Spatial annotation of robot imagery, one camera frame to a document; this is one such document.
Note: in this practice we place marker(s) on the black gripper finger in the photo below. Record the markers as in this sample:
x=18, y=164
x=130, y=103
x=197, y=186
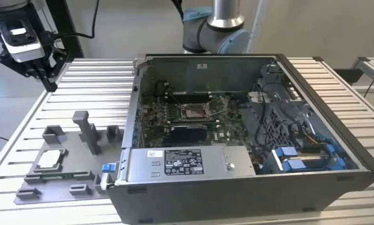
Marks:
x=17, y=66
x=58, y=63

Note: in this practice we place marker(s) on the silver CPU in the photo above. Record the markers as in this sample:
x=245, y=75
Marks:
x=49, y=159

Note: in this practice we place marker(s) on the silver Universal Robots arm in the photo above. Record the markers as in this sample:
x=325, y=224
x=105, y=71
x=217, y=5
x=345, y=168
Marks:
x=212, y=32

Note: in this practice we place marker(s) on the CPU socket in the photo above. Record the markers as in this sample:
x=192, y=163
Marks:
x=194, y=113

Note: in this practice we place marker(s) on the black RAM slot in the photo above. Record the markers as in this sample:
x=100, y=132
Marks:
x=190, y=121

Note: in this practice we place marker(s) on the grey parts rack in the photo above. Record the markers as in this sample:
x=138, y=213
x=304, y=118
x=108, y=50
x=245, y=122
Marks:
x=77, y=152

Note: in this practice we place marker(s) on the blue and white disk carrier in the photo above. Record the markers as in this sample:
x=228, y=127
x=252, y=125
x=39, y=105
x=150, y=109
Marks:
x=108, y=167

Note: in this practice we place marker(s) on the green RAM stick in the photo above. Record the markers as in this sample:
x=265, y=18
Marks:
x=65, y=175

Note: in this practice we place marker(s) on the silver power supply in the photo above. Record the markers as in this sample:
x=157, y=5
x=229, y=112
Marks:
x=144, y=164

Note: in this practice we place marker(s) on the black graphics card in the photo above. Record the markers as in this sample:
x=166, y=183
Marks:
x=189, y=134

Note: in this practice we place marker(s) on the thin metal locking lever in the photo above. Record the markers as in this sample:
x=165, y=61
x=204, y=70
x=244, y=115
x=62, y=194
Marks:
x=220, y=112

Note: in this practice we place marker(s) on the green motherboard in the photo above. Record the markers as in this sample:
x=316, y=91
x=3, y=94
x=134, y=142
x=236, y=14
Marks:
x=234, y=131

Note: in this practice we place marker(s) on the black plastic drive cage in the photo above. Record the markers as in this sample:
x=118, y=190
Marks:
x=277, y=112

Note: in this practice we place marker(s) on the black open PC case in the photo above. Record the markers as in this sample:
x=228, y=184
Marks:
x=205, y=201

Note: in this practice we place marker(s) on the aluminium slat side table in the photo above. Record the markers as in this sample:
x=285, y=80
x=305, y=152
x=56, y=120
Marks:
x=371, y=68

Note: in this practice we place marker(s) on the silver white wrist camera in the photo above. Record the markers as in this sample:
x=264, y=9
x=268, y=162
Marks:
x=23, y=50

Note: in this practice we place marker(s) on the black upright post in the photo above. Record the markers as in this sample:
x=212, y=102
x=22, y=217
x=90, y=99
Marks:
x=72, y=23

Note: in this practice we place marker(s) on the white case wall sticker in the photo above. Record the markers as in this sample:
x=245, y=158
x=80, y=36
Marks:
x=202, y=65

